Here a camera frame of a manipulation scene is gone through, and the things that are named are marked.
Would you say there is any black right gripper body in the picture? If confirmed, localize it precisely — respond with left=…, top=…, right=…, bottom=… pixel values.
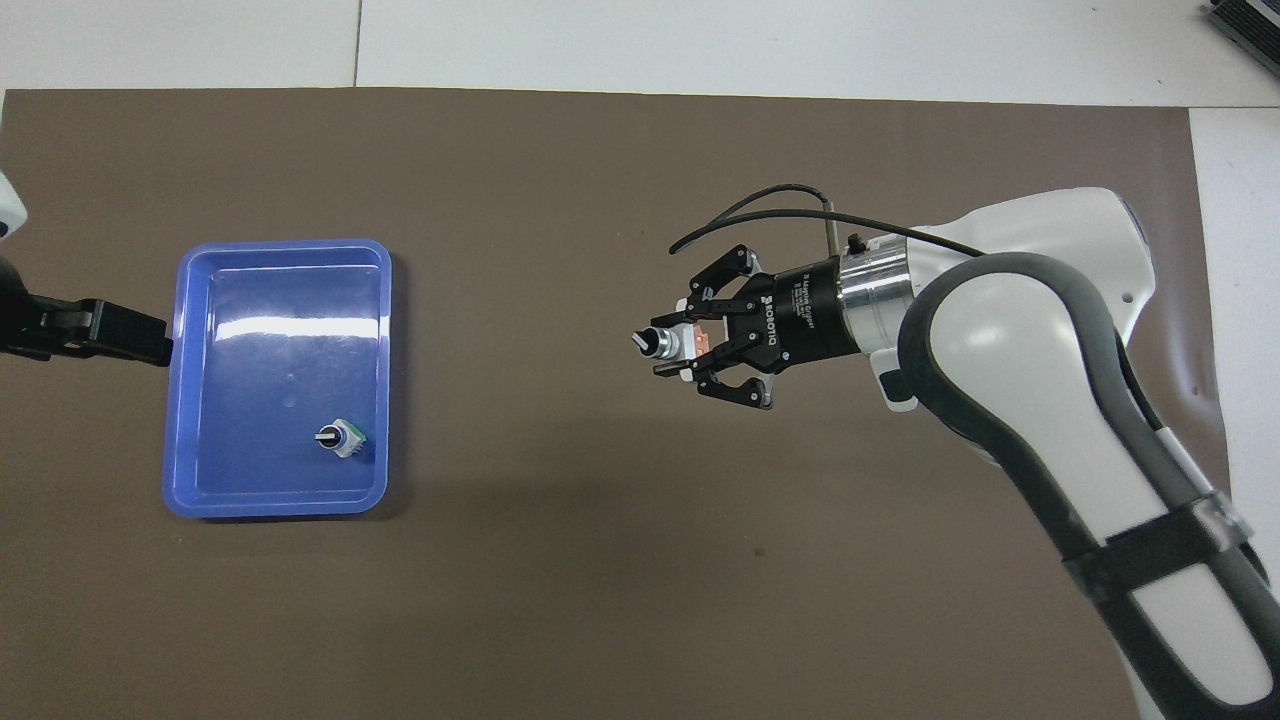
left=754, top=258, right=863, bottom=370

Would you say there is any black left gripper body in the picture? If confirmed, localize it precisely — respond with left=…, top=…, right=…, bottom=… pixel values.
left=0, top=258, right=47, bottom=359

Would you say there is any brown table mat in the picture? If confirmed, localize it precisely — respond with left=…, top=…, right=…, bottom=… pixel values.
left=0, top=88, right=1256, bottom=720

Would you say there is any blue plastic tray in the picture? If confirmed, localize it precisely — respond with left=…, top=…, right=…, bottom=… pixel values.
left=162, top=238, right=393, bottom=519

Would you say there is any orange selector switch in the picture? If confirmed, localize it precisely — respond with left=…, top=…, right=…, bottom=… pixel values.
left=633, top=318, right=713, bottom=361

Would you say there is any grey ribbed device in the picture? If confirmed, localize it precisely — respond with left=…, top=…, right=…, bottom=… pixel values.
left=1205, top=0, right=1280, bottom=51

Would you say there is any dark green selector switch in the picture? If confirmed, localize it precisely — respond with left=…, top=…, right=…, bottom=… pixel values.
left=315, top=418, right=365, bottom=460

